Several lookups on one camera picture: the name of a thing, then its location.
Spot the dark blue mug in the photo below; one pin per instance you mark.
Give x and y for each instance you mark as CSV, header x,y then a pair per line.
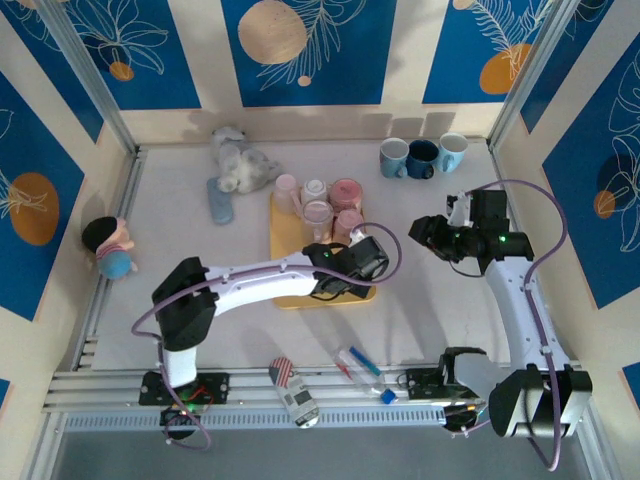
x,y
420,165

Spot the rose pink mug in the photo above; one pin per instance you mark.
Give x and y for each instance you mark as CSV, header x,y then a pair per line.
x,y
346,192

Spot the light blue patterned mug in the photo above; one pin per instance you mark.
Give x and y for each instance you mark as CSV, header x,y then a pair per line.
x,y
392,160

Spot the white mug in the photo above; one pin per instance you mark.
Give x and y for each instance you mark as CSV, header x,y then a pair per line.
x,y
315,189

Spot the pale pink tall mug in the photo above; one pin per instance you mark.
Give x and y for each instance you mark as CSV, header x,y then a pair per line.
x,y
285,192

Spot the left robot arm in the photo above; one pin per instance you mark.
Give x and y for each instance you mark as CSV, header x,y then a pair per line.
x,y
260,285

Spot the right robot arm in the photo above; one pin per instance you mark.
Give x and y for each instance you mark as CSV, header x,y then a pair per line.
x,y
520,310

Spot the yellow plastic tray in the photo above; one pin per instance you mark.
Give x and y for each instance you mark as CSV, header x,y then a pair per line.
x,y
285,235

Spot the blue toothbrush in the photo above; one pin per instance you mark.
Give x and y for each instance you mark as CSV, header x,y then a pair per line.
x,y
365,361

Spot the red toothbrush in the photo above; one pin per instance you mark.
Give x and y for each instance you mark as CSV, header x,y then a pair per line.
x,y
344,370

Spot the clear plastic bottle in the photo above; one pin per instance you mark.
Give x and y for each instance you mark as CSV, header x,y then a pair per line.
x,y
367,385

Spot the flag patterned pouch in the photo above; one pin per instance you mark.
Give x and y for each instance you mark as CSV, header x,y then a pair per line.
x,y
281,372

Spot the grey plush toy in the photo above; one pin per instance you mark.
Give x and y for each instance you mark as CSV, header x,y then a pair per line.
x,y
250,170

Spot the white labelled can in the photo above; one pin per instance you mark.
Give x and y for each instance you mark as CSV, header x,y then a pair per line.
x,y
300,400

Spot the black-haired doll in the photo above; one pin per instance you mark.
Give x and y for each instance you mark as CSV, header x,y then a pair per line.
x,y
115,265

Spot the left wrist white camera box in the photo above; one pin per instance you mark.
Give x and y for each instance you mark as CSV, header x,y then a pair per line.
x,y
358,235

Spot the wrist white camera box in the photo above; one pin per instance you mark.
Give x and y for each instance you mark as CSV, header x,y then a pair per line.
x,y
358,235
460,210

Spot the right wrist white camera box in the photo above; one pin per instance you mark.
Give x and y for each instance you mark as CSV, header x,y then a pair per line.
x,y
460,210

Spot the aluminium table side rail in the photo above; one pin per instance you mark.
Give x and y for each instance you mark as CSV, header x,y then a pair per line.
x,y
504,172
131,180

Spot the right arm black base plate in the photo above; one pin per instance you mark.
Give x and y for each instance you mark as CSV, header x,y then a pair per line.
x,y
419,384

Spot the aluminium mounting rail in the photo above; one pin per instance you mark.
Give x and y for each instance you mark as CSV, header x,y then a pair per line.
x,y
250,387

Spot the aluminium frame post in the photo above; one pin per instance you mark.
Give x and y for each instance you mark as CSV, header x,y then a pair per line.
x,y
101,95
527,75

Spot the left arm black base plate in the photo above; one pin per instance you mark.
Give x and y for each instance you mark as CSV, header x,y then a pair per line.
x,y
220,389

